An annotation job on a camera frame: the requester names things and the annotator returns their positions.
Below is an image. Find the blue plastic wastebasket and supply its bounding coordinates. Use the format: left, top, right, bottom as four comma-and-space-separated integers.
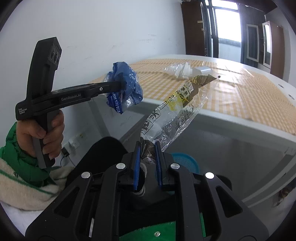
162, 152, 199, 174

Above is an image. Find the yellow checkered tablecloth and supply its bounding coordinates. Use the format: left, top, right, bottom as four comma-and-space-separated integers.
89, 58, 296, 136

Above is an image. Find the blue wrapper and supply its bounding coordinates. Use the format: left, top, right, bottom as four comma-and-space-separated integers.
105, 61, 144, 114

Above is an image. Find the clear printed plastic wrapper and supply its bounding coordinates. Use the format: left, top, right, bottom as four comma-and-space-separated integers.
140, 74, 219, 165

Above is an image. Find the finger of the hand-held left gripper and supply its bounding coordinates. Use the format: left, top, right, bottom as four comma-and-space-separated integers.
89, 85, 122, 99
52, 80, 122, 93

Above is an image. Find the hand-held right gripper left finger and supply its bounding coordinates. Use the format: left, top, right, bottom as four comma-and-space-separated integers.
25, 141, 145, 241

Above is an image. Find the crumpled translucent plastic bag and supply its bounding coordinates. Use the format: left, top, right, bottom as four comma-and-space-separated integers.
162, 62, 193, 80

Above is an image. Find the person's left hand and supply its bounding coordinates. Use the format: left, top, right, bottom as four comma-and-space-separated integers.
16, 109, 65, 160

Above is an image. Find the dark brown wardrobe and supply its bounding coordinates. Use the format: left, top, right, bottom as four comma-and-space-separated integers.
181, 1, 212, 57

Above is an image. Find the bright balcony window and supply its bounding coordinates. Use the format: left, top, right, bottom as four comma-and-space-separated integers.
208, 0, 242, 61

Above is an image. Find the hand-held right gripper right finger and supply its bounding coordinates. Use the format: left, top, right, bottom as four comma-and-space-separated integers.
154, 141, 270, 241

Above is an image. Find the brown cabinet with glass doors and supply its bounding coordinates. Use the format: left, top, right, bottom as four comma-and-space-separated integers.
245, 20, 285, 79

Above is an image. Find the small white box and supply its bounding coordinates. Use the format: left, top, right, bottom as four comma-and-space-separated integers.
192, 67, 212, 76

